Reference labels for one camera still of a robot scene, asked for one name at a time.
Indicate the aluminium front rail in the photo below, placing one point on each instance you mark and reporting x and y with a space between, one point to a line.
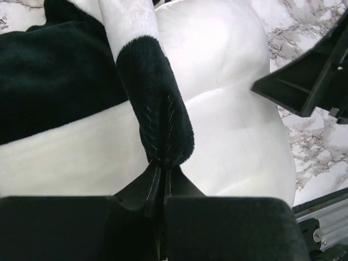
323 221

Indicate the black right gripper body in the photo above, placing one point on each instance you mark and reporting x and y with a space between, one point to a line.
330 88

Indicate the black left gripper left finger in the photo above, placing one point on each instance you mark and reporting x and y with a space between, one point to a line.
125 226

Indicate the white pillow yellow edge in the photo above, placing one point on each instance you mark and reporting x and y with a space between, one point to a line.
217 50

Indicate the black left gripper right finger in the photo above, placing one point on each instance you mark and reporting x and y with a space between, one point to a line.
198 227

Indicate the black white checkered pillowcase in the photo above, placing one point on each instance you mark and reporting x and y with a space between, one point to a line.
88 99

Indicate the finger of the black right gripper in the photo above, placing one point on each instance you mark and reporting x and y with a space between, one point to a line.
292 87

